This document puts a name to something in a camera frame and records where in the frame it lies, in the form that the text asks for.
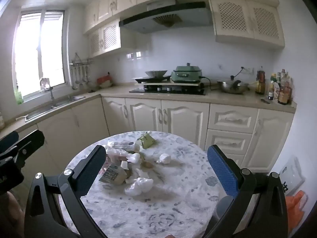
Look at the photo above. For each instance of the grey metal bowl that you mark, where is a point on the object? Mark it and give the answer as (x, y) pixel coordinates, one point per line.
(156, 73)

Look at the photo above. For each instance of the steel kitchen sink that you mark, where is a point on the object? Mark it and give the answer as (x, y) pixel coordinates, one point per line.
(55, 106)

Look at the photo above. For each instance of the cluster of condiment bottles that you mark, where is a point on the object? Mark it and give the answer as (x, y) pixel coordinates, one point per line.
(282, 89)

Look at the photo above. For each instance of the wall utensil rack with ladles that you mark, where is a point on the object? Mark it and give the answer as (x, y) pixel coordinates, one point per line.
(80, 72)

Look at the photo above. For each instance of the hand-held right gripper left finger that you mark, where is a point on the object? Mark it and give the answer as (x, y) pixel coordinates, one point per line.
(92, 169)

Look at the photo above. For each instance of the black range hood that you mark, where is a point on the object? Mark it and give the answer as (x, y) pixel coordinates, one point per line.
(168, 17)

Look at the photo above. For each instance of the steel wok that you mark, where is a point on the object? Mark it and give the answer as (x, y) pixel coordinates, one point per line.
(232, 86)

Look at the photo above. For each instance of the orange plastic bag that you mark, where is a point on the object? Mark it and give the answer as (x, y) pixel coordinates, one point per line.
(296, 210)

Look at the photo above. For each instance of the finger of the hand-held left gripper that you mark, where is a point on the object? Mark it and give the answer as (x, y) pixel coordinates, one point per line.
(10, 140)
(31, 143)

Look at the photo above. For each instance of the person's left hand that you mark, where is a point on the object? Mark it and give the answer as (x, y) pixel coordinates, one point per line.
(10, 215)

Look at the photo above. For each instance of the cream kitchen base cabinets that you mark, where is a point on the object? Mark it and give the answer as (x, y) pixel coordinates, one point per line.
(178, 119)

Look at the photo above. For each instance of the white printed sack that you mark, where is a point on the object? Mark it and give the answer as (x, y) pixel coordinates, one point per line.
(293, 173)

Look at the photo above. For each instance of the crumpled white tissue ball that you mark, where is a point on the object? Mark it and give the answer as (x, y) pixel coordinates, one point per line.
(164, 158)

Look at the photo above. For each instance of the green electric cooking pot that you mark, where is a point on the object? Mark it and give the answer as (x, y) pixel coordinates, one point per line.
(187, 74)

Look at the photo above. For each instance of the black gas stove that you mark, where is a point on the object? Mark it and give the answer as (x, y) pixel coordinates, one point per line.
(168, 90)

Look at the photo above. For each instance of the black induction cooker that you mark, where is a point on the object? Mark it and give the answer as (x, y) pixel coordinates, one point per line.
(151, 79)

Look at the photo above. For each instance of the cream cabinet drawer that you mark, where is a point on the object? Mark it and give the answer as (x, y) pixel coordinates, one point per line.
(232, 119)
(236, 159)
(227, 141)

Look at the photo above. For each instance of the kitchen window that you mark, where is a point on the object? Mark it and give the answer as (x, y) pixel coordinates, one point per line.
(39, 52)

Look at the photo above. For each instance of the brown printed paper carton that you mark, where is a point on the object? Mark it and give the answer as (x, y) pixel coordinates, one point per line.
(114, 175)

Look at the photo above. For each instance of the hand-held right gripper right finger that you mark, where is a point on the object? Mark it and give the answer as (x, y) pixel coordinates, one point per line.
(223, 169)

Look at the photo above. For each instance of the red orange container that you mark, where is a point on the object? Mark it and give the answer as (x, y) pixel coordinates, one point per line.
(105, 80)

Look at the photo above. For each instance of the green plastic bottle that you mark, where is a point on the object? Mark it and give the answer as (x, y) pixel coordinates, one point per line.
(19, 96)

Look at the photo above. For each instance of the brown paper wad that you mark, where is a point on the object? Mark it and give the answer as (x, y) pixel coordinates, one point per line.
(147, 164)

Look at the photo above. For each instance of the clear plastic wrapper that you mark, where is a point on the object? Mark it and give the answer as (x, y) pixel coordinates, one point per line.
(121, 146)

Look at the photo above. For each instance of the lattice door wall cabinet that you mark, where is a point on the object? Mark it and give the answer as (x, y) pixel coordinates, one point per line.
(105, 38)
(250, 22)

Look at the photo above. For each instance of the green snack packet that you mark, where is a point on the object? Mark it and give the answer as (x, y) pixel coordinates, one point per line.
(148, 140)

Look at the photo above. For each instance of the white wall outlet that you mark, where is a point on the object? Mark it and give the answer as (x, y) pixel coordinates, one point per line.
(247, 70)

